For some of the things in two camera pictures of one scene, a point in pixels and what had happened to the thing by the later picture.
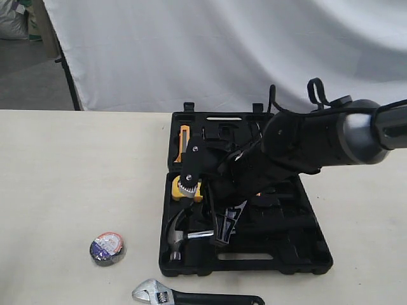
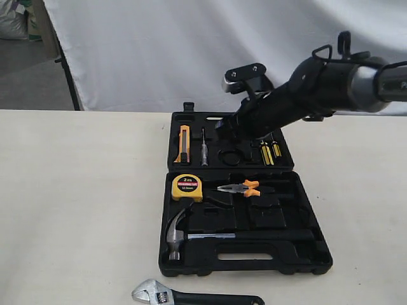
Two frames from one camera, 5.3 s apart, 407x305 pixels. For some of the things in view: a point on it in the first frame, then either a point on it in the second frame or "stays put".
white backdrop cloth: x=224 y=56 stays put
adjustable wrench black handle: x=152 y=291 stays put
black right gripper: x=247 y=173 to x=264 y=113
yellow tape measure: x=179 y=192 stays put
